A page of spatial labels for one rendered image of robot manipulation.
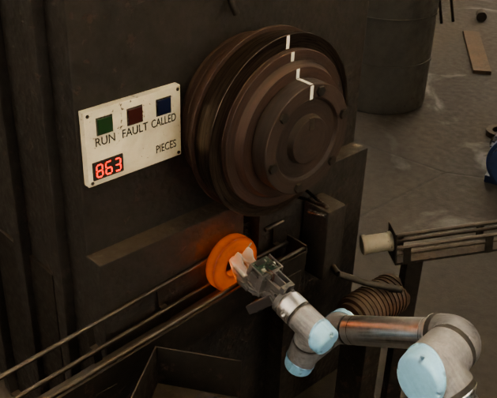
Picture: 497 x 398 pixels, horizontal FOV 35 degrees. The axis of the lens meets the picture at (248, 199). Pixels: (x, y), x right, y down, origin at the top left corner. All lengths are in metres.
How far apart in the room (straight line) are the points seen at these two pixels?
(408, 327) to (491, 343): 1.28
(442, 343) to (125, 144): 0.81
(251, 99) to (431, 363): 0.69
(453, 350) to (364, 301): 0.66
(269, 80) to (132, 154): 0.35
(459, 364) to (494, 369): 1.31
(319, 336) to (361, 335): 0.13
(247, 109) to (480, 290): 1.84
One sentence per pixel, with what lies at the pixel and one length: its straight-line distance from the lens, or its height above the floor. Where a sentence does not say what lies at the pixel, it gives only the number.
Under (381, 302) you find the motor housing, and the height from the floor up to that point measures 0.51.
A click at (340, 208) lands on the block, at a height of 0.79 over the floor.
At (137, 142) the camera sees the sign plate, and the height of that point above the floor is 1.13.
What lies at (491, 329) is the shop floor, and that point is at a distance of 3.22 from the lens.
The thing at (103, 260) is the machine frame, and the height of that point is 0.87.
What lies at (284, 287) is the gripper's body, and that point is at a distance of 1.94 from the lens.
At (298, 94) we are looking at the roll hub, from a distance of 1.80.
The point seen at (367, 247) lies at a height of 0.67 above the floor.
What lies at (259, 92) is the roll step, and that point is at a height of 1.25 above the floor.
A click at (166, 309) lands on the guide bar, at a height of 0.68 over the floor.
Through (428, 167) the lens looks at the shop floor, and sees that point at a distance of 4.28.
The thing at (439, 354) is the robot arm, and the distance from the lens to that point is 1.71.
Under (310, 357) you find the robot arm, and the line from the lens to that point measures 1.97.
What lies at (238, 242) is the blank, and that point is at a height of 0.81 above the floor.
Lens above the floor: 1.94
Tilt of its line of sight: 30 degrees down
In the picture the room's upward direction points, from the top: 2 degrees clockwise
